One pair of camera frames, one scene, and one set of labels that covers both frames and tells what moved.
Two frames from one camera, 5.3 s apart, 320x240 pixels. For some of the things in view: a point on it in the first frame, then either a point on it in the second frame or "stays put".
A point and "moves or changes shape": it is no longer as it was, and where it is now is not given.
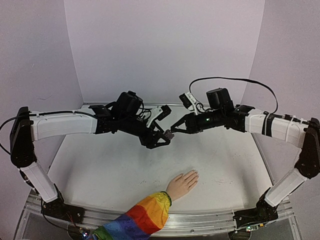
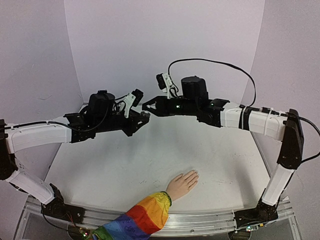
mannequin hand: x=181 y=184 stays put
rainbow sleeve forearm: x=145 y=218 stays put
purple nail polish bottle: x=168 y=134 moves or changes shape
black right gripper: x=187 y=124 → x=164 y=107
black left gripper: x=151 y=144 → x=135 y=119
